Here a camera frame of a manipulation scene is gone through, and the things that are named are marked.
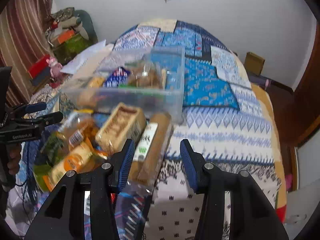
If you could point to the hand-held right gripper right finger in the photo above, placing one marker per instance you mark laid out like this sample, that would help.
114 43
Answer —
187 165

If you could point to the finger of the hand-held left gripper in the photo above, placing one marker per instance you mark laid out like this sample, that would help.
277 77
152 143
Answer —
51 118
37 107

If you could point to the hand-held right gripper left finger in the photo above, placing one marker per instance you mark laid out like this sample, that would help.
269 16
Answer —
126 165

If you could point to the long brown biscuit packet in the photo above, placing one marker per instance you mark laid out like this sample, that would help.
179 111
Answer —
152 145

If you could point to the tan biscuit tray packet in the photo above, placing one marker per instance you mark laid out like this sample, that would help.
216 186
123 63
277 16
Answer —
121 127

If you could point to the clear plastic container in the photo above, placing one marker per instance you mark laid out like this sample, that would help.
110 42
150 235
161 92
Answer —
140 100

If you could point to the person's left hand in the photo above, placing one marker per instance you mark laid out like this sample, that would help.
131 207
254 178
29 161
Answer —
14 160

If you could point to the green snack packet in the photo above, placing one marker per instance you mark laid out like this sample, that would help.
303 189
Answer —
53 145

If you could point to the clear orange snack packet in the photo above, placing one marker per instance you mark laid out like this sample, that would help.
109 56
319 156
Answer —
76 131

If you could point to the red box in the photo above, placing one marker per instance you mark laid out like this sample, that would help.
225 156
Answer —
38 67

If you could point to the blue patchwork bed quilt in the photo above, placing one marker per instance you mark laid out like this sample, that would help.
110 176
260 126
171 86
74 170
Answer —
212 130

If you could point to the pink plush toy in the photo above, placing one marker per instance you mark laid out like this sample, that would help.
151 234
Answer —
55 67

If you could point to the yellow orange cracker packet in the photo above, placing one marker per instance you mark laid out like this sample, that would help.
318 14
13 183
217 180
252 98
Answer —
72 162

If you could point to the small yellow biscuit packet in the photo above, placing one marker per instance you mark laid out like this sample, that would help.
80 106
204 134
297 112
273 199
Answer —
95 81

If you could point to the green plastic bag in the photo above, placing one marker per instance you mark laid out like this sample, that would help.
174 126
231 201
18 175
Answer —
71 48

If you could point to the orange box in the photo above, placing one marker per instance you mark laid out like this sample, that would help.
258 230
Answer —
66 36

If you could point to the blue snack packet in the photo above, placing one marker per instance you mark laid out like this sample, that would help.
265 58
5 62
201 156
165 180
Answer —
116 76

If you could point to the red striped curtain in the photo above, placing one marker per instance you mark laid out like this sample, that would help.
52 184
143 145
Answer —
22 30

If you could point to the clear brown cookie packet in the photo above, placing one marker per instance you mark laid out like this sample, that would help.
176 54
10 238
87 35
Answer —
145 76

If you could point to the patterned cloth bag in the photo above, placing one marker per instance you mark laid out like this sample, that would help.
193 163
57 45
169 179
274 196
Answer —
62 15

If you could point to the teal chair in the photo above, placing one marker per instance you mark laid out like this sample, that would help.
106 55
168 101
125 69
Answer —
87 22

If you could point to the white cabinet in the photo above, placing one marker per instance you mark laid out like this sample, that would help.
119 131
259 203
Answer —
305 175

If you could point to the brown cardboard box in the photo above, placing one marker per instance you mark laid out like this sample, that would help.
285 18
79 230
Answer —
254 63

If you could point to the brown wooden door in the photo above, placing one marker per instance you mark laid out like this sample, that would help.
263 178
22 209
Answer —
307 92

